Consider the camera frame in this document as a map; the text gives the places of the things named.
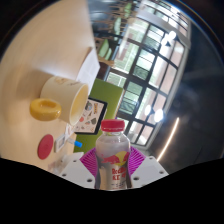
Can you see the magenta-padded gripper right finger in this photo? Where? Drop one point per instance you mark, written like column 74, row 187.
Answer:
column 148, row 170

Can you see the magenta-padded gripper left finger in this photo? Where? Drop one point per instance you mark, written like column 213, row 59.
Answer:
column 78, row 170

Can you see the clear red-capped drink bottle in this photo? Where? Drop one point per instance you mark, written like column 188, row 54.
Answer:
column 112, row 156

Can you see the small blue-capped tube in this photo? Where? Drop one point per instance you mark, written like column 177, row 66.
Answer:
column 78, row 144

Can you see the small white card stand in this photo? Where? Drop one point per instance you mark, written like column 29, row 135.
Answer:
column 61, row 142

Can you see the long linear ceiling light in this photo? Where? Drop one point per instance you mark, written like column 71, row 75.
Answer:
column 170, row 138

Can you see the flat round red coaster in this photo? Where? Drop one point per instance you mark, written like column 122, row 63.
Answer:
column 45, row 146

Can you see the black-framed picture sign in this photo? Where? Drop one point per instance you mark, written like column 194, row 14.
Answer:
column 90, row 116

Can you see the group of pendant lamps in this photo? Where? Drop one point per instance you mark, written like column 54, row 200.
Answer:
column 158, row 115

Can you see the green upholstered bench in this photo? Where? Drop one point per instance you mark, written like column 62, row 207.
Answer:
column 111, row 93

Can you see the white paper sheet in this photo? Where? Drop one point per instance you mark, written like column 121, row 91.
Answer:
column 89, row 68

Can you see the group of green-seated wooden chairs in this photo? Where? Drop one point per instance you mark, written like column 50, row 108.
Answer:
column 104, row 48

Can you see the dark-framed window wall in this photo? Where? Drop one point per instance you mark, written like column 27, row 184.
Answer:
column 140, row 63

